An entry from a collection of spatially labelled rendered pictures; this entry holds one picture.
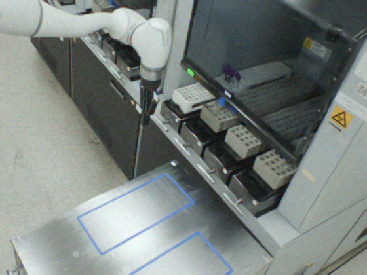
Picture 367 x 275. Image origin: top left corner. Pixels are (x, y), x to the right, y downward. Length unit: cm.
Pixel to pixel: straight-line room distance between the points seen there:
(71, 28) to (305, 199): 88
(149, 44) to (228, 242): 66
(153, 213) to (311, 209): 49
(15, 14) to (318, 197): 100
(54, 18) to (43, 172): 150
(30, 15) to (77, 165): 156
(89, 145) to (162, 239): 148
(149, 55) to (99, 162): 127
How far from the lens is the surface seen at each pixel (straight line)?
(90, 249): 117
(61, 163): 249
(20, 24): 102
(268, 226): 144
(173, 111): 162
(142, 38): 134
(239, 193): 144
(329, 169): 126
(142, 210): 125
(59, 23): 109
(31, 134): 269
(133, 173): 219
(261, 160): 142
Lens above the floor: 182
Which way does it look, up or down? 40 degrees down
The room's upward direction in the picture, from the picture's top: 7 degrees clockwise
